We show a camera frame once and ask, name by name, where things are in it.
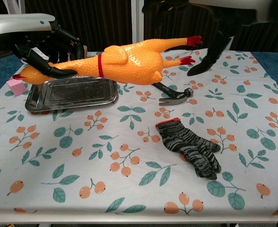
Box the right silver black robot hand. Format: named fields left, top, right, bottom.
left=141, top=0, right=272, bottom=77

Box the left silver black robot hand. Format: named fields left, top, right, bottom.
left=0, top=13, right=82, bottom=78

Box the orange rubber chicken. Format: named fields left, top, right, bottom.
left=12, top=35, right=203, bottom=86

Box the stainless steel tray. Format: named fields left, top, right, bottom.
left=25, top=76, right=119, bottom=112

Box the white metal rack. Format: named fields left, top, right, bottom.
left=7, top=0, right=27, bottom=15

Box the small pink cube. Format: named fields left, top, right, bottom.
left=6, top=79, right=27, bottom=96

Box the black red claw hammer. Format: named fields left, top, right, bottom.
left=152, top=81, right=195, bottom=106

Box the grey striped knit glove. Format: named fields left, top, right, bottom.
left=155, top=117, right=222, bottom=181

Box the floral print tablecloth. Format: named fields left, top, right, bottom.
left=0, top=49, right=278, bottom=216

